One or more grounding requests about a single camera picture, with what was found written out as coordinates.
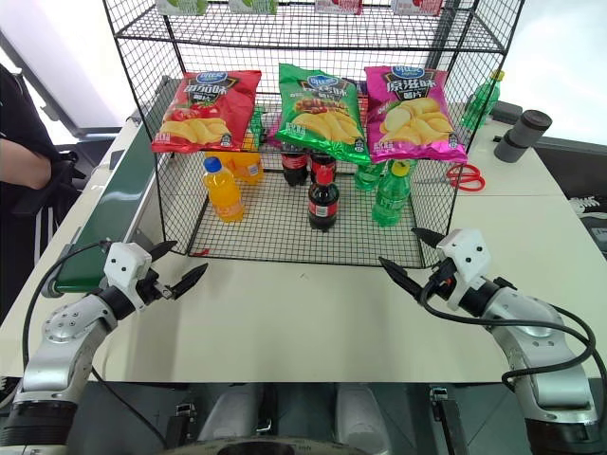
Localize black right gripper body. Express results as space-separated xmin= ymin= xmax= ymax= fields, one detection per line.
xmin=425 ymin=258 xmax=459 ymax=300

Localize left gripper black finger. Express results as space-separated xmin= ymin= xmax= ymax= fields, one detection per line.
xmin=170 ymin=263 xmax=211 ymax=300
xmin=149 ymin=240 xmax=179 ymax=262

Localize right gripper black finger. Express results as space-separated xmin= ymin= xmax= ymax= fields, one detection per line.
xmin=411 ymin=227 xmax=448 ymax=248
xmin=377 ymin=256 xmax=424 ymax=305

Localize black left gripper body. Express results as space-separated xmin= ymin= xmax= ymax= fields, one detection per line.
xmin=136 ymin=267 xmax=174 ymax=307

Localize green conveyor belt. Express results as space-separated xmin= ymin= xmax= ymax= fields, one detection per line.
xmin=40 ymin=75 xmax=177 ymax=300

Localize green soda bottle yellow cap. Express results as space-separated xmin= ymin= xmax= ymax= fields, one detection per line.
xmin=371 ymin=158 xmax=414 ymax=228
xmin=459 ymin=69 xmax=506 ymax=132

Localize orange soda bottle blue cap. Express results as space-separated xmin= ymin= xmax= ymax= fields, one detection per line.
xmin=202 ymin=155 xmax=246 ymax=224

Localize cola bottle red cap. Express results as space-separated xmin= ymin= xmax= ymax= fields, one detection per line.
xmin=306 ymin=170 xmax=340 ymax=233

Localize magenta potato chip bag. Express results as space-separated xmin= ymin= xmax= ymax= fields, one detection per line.
xmin=363 ymin=64 xmax=469 ymax=165

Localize cola bottle red label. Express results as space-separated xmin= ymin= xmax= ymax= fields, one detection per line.
xmin=280 ymin=145 xmax=312 ymax=189
xmin=308 ymin=150 xmax=339 ymax=184

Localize black table clamp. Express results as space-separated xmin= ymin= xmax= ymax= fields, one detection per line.
xmin=428 ymin=386 xmax=469 ymax=455
xmin=165 ymin=402 xmax=198 ymax=447

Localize grey foam cylinder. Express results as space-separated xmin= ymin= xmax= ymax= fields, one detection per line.
xmin=493 ymin=109 xmax=554 ymax=164

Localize red potato chip bag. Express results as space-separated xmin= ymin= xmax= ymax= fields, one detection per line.
xmin=151 ymin=69 xmax=263 ymax=155

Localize white rounded robot leg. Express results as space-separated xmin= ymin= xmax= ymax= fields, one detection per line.
xmin=335 ymin=383 xmax=393 ymax=455

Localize small green plastic bottle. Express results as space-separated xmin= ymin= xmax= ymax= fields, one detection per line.
xmin=248 ymin=106 xmax=267 ymax=151

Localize green potato chip bag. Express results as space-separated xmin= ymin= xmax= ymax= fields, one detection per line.
xmin=274 ymin=63 xmax=372 ymax=166

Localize dark purple snack bag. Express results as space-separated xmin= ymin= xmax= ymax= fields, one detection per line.
xmin=340 ymin=77 xmax=369 ymax=97

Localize black white sneaker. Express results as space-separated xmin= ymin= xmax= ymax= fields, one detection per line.
xmin=0 ymin=376 xmax=21 ymax=410

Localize person in black clothes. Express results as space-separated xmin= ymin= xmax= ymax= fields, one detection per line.
xmin=0 ymin=64 xmax=87 ymax=324

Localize red drink carton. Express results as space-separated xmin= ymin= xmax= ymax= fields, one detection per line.
xmin=315 ymin=0 xmax=364 ymax=17
xmin=391 ymin=0 xmax=445 ymax=17

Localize green drink carton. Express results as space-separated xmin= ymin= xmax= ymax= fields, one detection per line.
xmin=156 ymin=0 xmax=209 ymax=17
xmin=229 ymin=0 xmax=279 ymax=16

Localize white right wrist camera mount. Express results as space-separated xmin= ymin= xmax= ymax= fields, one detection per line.
xmin=434 ymin=228 xmax=490 ymax=312

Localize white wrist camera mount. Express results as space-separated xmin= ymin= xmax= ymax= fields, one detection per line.
xmin=434 ymin=228 xmax=490 ymax=312
xmin=101 ymin=242 xmax=154 ymax=313

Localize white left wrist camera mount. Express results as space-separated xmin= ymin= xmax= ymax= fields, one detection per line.
xmin=101 ymin=242 xmax=154 ymax=313

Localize red handled scissors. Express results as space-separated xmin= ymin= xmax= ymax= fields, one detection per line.
xmin=445 ymin=163 xmax=487 ymax=192

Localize black wire mesh rack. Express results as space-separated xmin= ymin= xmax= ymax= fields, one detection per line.
xmin=101 ymin=0 xmax=526 ymax=269

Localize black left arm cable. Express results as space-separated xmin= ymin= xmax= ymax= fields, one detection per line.
xmin=21 ymin=240 xmax=113 ymax=371

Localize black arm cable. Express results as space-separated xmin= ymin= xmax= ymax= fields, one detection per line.
xmin=419 ymin=272 xmax=598 ymax=388
xmin=21 ymin=240 xmax=113 ymax=371

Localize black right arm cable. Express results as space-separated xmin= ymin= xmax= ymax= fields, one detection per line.
xmin=419 ymin=272 xmax=598 ymax=388

